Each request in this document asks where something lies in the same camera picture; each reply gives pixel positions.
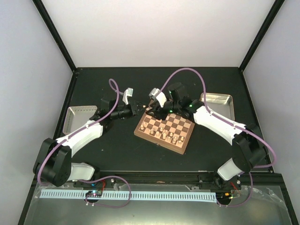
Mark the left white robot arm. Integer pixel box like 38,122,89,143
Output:
33,99,147,187

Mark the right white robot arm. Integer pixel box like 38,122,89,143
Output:
146,82,268,189

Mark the wooden chess board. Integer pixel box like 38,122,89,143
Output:
134,113,195,155

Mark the pink plastic tray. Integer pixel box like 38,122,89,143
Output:
62,105,97,135

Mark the silver metal tin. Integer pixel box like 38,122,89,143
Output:
206,93,235,120

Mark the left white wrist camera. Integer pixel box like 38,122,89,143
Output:
122,88,133,105

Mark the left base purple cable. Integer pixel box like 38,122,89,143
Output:
79,175,131,209

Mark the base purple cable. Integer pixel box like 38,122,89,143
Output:
79,175,131,209
215,173,254,209

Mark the light blue slotted cable duct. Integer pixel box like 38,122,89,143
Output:
39,189,217,203

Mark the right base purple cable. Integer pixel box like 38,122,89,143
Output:
215,173,254,209

